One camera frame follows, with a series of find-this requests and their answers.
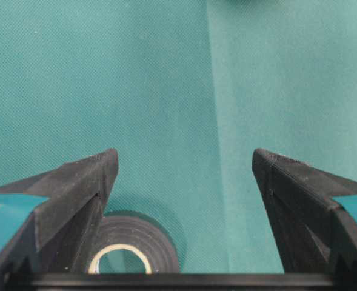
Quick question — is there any green table cloth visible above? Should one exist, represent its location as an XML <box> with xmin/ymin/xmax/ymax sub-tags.
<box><xmin>0</xmin><ymin>1</ymin><xmax>357</xmax><ymax>273</ymax></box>

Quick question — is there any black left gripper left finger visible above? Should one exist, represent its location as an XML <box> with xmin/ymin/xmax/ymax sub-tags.
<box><xmin>0</xmin><ymin>149</ymin><xmax>118</xmax><ymax>290</ymax></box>

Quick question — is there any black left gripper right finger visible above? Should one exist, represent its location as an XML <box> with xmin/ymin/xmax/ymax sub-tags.
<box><xmin>252</xmin><ymin>148</ymin><xmax>357</xmax><ymax>290</ymax></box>

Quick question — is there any black tape roll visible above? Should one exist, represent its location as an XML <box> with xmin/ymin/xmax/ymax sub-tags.
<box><xmin>86</xmin><ymin>212</ymin><xmax>180</xmax><ymax>275</ymax></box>

